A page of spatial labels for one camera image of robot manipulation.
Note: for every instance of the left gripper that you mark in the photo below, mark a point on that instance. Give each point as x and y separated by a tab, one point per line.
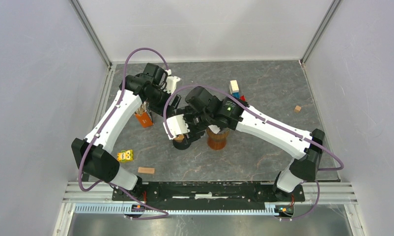
160	110

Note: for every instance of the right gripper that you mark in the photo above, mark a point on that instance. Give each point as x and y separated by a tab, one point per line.
187	111

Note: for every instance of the amber glass carafe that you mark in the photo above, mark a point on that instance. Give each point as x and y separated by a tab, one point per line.
217	141

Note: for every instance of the orange coffee filter box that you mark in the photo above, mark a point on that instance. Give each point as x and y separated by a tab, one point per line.
144	115

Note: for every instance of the dark red cup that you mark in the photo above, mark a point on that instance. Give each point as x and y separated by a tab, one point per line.
181	144

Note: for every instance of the white paper coffee filter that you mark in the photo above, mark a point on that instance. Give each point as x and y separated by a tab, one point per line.
214	129

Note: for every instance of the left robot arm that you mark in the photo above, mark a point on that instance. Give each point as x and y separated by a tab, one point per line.
93	153

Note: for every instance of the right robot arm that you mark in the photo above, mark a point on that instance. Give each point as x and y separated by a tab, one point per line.
303	146

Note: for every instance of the stacked toy brick tower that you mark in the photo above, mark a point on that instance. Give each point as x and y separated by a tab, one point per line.
234	88

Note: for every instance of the yellow green toy block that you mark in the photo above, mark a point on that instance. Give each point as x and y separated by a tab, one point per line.
125	156

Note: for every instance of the small wooden block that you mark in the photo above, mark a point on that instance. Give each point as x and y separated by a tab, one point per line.
146	170

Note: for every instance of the small wooden cube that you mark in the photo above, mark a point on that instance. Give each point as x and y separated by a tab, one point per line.
297	109

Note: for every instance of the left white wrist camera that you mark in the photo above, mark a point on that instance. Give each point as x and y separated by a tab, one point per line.
171	81

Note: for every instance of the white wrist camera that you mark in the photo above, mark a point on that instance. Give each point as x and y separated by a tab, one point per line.
171	81
175	126

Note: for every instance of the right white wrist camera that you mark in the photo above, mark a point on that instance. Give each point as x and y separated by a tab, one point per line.
175	126

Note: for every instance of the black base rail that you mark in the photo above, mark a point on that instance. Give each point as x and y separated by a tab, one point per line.
213	195

